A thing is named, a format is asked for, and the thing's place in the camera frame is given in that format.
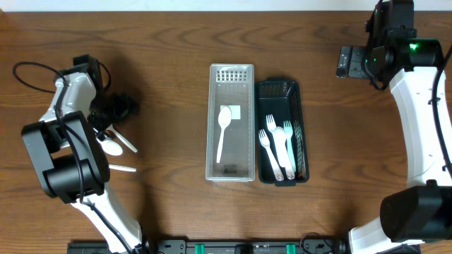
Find pale green plastic fork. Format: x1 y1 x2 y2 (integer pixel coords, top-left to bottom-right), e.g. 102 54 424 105
283 121 297 171

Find white plastic fork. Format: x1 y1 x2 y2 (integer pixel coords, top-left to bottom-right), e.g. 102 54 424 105
258 129 284 181
266 114 284 167

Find pinkish white plastic spoon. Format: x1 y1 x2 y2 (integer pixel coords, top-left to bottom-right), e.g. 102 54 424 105
273 126 295 180

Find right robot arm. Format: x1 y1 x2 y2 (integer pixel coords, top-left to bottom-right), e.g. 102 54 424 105
336 0 451 253

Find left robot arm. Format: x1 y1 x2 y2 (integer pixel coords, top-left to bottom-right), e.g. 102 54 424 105
21 54 152 253

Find white spoon bowl down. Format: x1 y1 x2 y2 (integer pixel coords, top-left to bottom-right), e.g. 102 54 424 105
96 135 123 156

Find white spoon lowest left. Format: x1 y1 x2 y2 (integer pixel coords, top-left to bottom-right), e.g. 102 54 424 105
109 164 137 172

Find dark green perforated basket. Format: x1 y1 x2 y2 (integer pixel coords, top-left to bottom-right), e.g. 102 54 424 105
255 78 309 187

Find clear perforated plastic basket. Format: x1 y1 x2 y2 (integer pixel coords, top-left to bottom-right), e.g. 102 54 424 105
206 63 255 182

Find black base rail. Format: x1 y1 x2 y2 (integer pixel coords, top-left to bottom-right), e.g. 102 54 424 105
66 236 350 254

